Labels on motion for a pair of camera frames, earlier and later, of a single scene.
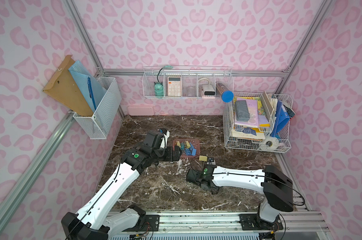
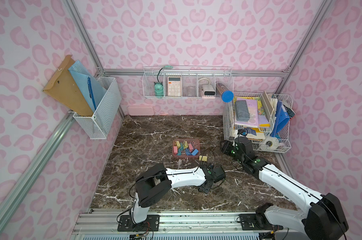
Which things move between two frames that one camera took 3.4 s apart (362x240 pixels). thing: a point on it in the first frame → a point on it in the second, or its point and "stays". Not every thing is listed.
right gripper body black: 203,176 → 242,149
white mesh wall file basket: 98,126 stays
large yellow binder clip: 203,158 stays
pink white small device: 208,90 stays
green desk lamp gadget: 158,86 stays
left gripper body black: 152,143 → 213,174
